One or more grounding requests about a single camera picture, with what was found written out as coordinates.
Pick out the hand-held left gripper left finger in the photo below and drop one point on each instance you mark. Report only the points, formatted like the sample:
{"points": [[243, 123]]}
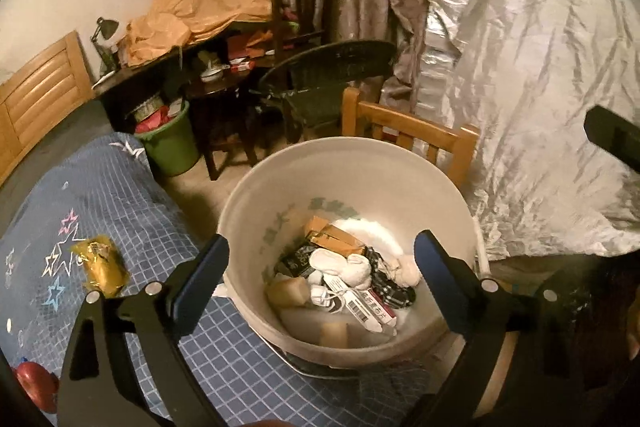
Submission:
{"points": [[200, 287]]}

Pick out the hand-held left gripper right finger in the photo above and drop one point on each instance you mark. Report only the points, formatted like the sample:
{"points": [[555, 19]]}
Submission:
{"points": [[445, 287]]}

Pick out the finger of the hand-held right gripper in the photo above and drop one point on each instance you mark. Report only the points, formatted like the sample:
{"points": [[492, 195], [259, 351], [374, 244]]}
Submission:
{"points": [[615, 137]]}

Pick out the beige pompom ball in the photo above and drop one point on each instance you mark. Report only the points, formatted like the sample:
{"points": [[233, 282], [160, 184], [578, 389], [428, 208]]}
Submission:
{"points": [[410, 271]]}

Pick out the plaid sock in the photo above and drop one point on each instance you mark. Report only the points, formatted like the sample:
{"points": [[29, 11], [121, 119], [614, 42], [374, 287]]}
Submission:
{"points": [[390, 287]]}

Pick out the tan foam block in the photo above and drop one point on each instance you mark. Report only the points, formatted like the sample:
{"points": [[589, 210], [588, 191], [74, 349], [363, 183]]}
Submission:
{"points": [[287, 292], [334, 334]]}

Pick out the black patterned packet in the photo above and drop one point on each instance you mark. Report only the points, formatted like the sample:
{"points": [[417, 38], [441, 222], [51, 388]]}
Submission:
{"points": [[295, 262]]}

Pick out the white sock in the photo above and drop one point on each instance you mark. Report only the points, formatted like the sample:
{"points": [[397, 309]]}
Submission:
{"points": [[345, 269]]}

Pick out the white printed wrapper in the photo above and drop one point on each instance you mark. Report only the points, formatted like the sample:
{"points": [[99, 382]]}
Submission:
{"points": [[327, 299]]}

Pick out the orange-brown carton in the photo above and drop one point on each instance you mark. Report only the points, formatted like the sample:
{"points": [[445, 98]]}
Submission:
{"points": [[332, 237]]}

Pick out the white plastic bucket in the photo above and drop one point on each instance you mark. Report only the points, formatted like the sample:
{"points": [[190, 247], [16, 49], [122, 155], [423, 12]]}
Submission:
{"points": [[350, 167]]}

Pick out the black trash bag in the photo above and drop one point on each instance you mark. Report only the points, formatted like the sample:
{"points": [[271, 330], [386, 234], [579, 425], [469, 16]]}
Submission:
{"points": [[600, 297]]}

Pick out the white paper scrap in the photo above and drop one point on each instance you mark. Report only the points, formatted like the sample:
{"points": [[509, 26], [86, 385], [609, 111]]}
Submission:
{"points": [[220, 291]]}

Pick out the yellow snack packet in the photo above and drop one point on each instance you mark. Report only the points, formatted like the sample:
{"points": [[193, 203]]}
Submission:
{"points": [[102, 267]]}

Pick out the silver crinkled cloth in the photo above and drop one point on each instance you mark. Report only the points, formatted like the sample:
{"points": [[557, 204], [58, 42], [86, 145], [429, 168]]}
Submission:
{"points": [[525, 57]]}

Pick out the blue star-print blanket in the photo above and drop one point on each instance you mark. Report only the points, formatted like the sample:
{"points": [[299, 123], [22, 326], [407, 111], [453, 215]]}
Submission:
{"points": [[125, 187]]}

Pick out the green plastic bucket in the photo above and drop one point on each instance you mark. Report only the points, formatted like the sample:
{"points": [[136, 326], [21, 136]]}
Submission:
{"points": [[172, 147]]}

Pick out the red apple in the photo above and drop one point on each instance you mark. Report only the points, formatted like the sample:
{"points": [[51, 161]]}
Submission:
{"points": [[37, 382]]}

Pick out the light wooden chair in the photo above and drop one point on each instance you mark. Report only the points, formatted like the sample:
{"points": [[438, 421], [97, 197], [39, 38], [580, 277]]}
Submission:
{"points": [[375, 112]]}

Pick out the dark round side table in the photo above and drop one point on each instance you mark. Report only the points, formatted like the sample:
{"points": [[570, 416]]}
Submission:
{"points": [[215, 92]]}

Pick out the grey bed sheet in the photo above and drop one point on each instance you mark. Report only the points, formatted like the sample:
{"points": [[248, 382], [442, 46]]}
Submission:
{"points": [[65, 142]]}

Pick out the white enamel pot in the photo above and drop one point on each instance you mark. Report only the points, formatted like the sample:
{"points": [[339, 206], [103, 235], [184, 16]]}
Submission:
{"points": [[215, 73]]}

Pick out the dark wooden desk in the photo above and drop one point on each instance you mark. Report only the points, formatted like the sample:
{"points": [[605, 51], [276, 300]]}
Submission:
{"points": [[125, 82]]}

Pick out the red box on table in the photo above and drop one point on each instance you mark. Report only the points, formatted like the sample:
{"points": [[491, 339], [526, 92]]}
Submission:
{"points": [[242, 66]]}

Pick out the wooden headboard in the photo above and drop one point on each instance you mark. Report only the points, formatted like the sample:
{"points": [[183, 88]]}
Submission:
{"points": [[40, 97]]}

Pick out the dark wicker chair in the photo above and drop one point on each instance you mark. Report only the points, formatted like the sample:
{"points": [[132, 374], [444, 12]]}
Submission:
{"points": [[340, 57]]}

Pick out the dark desk lamp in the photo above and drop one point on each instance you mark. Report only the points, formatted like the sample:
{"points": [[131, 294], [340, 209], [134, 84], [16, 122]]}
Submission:
{"points": [[107, 26]]}

